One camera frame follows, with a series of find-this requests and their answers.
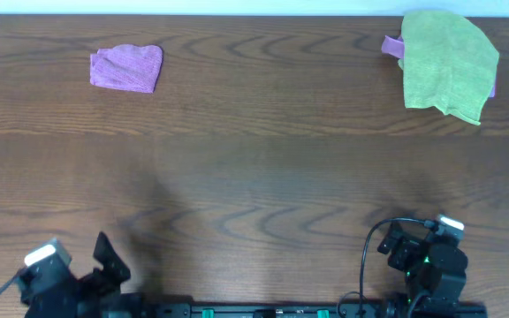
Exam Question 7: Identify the green microfiber cloth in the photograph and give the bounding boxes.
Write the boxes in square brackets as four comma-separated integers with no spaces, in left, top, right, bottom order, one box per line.
[399,11,499,125]

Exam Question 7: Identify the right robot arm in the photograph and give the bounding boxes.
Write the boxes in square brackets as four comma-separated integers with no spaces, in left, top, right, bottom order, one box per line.
[377,216,468,317]

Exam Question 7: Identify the purple microfiber cloth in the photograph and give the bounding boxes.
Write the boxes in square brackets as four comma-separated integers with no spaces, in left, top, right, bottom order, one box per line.
[89,44,163,94]

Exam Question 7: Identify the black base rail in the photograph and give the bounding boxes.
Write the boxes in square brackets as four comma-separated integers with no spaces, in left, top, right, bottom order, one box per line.
[139,301,489,318]

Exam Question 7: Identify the right black cable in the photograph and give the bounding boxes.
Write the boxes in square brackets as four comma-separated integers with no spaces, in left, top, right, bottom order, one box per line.
[336,216,437,318]

